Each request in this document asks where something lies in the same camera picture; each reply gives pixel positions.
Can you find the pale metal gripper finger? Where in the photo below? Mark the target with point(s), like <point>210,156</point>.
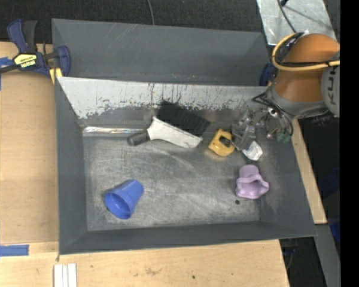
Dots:
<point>252,152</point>

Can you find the grey metal bin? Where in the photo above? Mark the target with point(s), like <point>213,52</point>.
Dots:
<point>173,172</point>

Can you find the blue plastic cup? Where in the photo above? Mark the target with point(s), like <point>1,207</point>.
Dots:
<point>124,199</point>

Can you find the yellow tape measure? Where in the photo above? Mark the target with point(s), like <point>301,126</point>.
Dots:
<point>220,146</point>

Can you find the lilac plastic toy cup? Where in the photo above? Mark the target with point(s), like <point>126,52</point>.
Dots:
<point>251,184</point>

